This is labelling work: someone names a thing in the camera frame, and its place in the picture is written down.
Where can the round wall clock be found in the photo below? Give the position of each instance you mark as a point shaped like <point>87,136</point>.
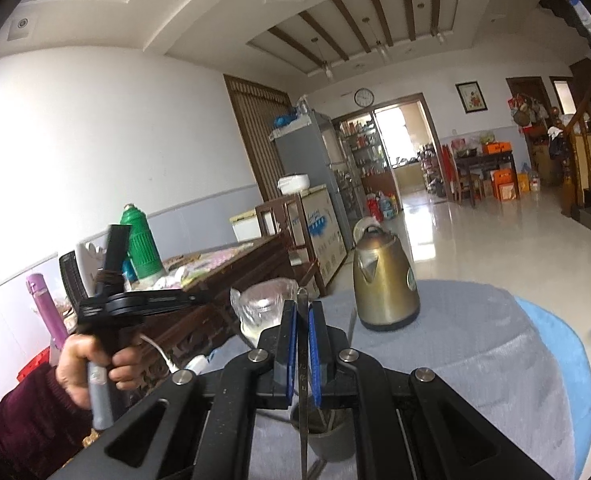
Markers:
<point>364,97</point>

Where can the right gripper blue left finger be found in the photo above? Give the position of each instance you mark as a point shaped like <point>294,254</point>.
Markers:
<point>276,386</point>

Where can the white chest freezer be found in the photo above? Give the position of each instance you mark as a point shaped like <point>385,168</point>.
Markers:
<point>324,229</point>

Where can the white rice cooker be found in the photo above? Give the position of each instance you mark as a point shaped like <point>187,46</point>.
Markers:
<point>294,184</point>

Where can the wooden chair by freezer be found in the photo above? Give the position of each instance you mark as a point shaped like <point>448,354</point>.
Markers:
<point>286,216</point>

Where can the grey table cloth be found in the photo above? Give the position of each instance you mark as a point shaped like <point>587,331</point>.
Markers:
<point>479,340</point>

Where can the purple thermos bottle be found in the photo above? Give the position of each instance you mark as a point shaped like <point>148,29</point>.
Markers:
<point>50,315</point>

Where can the white power strip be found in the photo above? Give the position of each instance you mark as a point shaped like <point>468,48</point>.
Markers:
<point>197,365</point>

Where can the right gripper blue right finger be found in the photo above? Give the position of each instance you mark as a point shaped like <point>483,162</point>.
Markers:
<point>333,381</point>

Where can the brass electric kettle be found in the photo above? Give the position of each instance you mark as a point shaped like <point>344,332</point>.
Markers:
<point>385,287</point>

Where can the grey metal utensil cup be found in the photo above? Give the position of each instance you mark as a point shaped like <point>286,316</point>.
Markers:
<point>330,434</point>

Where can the maroon sleeve left forearm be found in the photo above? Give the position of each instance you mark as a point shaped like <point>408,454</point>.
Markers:
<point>41,428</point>

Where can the white space heater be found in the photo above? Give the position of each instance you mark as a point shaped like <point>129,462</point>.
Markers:
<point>78,269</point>

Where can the dark carved wooden sideboard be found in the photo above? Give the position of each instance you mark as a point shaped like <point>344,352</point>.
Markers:
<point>189,332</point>

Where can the framed flower picture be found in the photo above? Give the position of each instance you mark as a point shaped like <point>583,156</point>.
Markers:
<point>471,97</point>

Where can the green thermos flask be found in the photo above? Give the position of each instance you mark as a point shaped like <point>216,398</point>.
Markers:
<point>142,249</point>

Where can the dark dining table far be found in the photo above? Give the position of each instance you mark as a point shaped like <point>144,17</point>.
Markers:
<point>486,165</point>

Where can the grey refrigerator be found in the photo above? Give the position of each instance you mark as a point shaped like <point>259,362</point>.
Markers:
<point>311,145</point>

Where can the person's left hand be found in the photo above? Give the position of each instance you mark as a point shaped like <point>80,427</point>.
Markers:
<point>124,368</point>

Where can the blue table cloth underneath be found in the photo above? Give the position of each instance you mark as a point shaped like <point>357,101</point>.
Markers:
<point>568,349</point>

